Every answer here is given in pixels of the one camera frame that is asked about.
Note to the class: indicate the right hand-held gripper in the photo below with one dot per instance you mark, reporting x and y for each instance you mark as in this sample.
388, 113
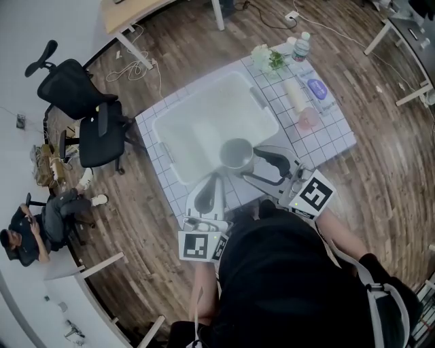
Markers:
311, 193

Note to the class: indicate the white grid tablecloth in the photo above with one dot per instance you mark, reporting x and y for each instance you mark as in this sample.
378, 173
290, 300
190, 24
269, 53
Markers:
323, 142

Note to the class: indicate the wooden desk white legs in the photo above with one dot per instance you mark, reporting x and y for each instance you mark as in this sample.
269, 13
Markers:
136, 13

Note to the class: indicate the person's right forearm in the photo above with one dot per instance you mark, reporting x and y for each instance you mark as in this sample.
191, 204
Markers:
343, 238

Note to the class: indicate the small white round container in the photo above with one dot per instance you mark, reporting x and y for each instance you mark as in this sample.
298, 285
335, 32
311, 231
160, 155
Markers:
291, 40

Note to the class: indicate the white curved desk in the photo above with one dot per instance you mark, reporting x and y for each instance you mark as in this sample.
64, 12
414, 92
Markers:
61, 299

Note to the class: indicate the dark blurry object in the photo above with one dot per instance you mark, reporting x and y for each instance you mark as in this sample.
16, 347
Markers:
21, 121

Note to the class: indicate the dark desk white legs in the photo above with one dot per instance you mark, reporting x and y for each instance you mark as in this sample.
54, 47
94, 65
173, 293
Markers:
414, 37

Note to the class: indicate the cream cylindrical roll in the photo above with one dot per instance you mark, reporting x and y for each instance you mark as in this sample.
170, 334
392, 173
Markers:
295, 96

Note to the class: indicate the white plastic tub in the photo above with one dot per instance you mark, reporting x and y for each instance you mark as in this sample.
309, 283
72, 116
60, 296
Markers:
204, 115

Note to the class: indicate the white floor power socket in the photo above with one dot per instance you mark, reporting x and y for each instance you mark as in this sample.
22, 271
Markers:
292, 15

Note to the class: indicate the black mesh office chair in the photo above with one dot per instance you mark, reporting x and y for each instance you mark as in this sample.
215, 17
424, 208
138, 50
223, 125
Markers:
98, 139

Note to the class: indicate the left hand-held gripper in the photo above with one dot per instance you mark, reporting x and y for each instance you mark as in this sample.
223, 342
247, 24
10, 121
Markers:
197, 246

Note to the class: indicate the olive green box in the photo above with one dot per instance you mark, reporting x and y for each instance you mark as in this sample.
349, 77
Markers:
51, 166

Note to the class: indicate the person's black clothing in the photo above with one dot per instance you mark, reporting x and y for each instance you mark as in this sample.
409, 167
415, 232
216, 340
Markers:
289, 289

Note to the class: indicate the metal clamp tool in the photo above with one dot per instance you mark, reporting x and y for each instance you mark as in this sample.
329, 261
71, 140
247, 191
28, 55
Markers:
74, 329

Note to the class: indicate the package with purple label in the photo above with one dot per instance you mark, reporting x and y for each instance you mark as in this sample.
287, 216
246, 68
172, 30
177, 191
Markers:
317, 90

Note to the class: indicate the dark shelf rack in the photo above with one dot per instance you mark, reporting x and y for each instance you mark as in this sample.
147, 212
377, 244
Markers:
426, 306

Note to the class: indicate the person's left forearm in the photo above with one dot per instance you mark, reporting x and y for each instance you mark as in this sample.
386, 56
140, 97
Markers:
204, 289

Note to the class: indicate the pink round container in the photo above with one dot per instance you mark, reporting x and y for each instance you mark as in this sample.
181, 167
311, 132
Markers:
308, 118

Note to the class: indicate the clear plastic water bottle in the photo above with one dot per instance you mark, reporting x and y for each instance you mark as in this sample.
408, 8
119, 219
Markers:
301, 49

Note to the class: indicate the white flower bouquet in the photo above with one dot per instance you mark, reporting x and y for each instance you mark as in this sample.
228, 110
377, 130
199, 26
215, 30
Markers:
266, 59

